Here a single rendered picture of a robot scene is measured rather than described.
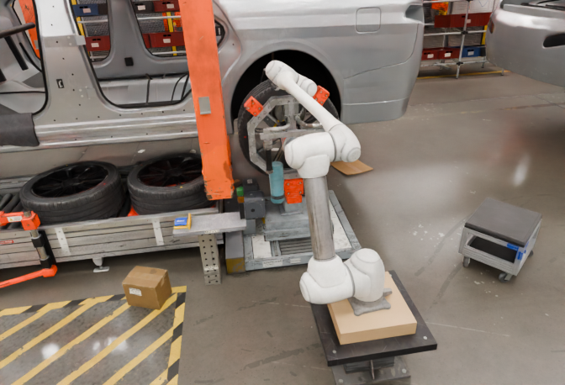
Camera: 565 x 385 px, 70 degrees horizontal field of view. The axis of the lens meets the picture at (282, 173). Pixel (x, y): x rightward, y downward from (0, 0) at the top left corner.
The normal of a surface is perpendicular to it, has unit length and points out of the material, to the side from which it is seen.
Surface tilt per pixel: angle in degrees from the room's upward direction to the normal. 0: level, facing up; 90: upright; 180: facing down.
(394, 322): 1
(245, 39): 90
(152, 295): 90
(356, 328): 1
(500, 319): 0
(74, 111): 92
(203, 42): 90
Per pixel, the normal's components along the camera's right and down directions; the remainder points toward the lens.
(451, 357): -0.04, -0.89
